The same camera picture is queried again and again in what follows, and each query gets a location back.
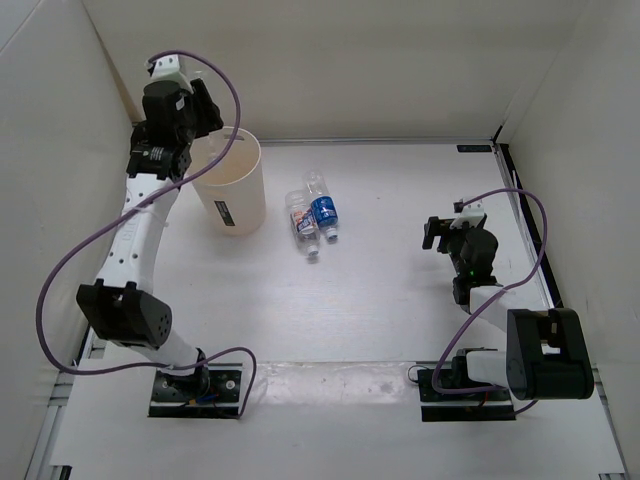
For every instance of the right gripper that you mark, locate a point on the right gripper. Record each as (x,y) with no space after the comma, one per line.
(437,228)

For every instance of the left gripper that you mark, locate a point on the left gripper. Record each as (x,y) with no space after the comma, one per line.
(210,116)

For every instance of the clear bottle orange blue label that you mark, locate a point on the clear bottle orange blue label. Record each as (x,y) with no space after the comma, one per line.
(303,224)

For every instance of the clear bottle blue cap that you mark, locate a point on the clear bottle blue cap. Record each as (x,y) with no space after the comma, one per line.
(214,144)

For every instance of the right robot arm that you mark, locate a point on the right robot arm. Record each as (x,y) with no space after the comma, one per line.
(545,357)

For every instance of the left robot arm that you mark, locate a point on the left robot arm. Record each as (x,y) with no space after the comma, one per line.
(120,305)

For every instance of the white plastic bin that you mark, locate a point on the white plastic bin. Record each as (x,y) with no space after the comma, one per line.
(233,191)

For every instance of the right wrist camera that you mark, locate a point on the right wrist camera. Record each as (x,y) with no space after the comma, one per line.
(468,216)

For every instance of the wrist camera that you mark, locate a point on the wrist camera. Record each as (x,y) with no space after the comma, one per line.
(468,216)
(169,68)

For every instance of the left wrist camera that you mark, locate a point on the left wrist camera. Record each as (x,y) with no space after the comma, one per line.
(169,68)

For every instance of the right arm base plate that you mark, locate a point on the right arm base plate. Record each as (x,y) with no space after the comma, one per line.
(478,407)

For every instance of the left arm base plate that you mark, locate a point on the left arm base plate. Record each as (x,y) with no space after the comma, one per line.
(219,398)

